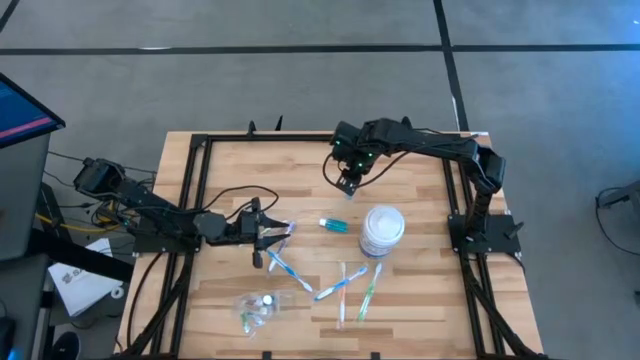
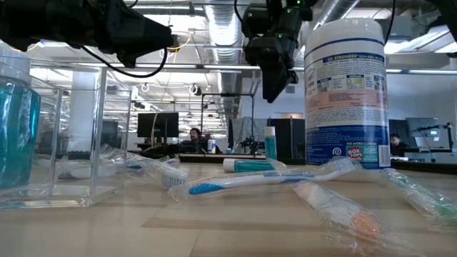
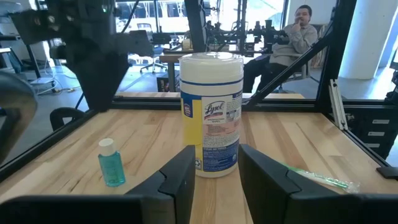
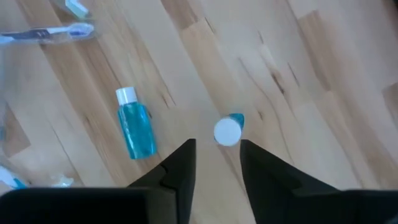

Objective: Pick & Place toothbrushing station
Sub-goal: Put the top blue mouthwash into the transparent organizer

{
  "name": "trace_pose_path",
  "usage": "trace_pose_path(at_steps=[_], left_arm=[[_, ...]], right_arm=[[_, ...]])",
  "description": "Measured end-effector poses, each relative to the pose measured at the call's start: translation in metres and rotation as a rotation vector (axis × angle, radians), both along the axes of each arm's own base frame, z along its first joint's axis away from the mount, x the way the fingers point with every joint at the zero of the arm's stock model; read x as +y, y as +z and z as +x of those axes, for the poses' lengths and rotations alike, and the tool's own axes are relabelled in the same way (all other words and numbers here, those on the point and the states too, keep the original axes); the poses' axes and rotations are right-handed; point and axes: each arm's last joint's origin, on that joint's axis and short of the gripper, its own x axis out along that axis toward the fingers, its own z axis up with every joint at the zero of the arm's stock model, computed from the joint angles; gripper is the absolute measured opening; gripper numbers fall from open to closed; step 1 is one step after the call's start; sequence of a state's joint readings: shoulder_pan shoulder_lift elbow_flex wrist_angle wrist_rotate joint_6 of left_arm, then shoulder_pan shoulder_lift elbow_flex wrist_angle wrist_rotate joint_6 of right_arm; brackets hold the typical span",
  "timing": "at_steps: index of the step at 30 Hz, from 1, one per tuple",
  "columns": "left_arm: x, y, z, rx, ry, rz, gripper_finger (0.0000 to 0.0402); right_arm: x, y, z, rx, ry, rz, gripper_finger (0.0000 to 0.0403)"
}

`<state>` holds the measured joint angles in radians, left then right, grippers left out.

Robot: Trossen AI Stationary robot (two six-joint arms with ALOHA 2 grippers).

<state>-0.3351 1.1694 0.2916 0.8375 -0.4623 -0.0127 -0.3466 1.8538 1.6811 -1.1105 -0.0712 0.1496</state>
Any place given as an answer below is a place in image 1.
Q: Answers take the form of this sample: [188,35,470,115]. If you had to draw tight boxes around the clear plastic bag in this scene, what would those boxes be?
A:
[231,289,297,344]

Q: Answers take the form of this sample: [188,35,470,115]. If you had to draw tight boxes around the black aluminium table frame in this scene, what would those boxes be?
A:
[117,115,546,360]

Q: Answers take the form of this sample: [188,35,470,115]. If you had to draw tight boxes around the white printed paper sheet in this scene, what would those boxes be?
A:
[47,237,126,319]

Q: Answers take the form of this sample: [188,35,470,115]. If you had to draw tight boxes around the white blue wipes canister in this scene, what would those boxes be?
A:
[358,203,407,260]

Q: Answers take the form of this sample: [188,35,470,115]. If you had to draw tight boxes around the yellow floor cable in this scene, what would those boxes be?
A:
[33,182,144,235]

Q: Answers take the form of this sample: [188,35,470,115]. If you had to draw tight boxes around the black desk leg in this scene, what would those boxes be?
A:
[27,227,136,284]

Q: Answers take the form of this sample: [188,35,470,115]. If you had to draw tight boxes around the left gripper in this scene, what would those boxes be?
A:
[227,196,291,270]

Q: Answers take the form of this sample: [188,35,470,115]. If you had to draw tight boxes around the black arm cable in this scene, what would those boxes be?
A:
[199,184,281,221]
[322,149,409,191]

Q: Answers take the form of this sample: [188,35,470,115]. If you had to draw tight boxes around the blue white toothbrush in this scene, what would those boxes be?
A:
[265,249,315,294]
[313,265,370,303]

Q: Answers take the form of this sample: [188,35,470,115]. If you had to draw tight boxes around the blue screen monitor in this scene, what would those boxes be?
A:
[0,72,67,150]

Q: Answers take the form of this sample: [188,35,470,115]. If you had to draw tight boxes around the black floor cable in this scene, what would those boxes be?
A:
[593,187,640,259]
[43,149,157,241]

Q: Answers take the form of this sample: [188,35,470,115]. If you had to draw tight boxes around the black round floor object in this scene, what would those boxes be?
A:
[52,330,81,360]

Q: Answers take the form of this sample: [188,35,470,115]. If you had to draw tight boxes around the orange white toothbrush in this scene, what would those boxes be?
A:
[337,260,348,331]

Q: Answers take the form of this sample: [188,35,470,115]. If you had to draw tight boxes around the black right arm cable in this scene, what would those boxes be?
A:
[322,149,409,191]

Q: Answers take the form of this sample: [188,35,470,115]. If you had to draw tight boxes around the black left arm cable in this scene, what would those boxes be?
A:
[199,184,281,221]

